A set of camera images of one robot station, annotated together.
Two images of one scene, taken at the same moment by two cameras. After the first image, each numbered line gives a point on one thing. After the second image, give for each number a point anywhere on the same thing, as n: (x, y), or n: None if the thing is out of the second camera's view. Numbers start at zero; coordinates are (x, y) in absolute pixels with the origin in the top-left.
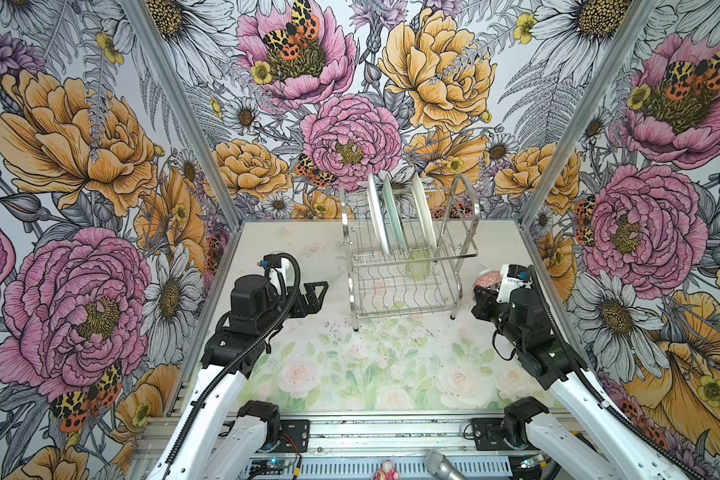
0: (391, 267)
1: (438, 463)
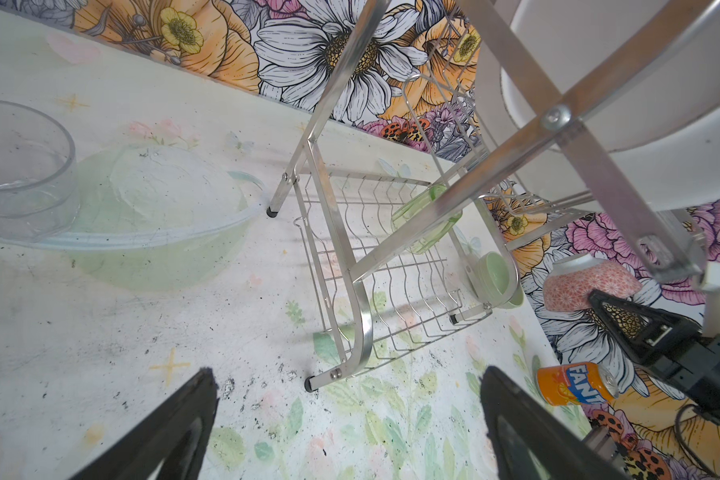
0: (381, 140)
1: None
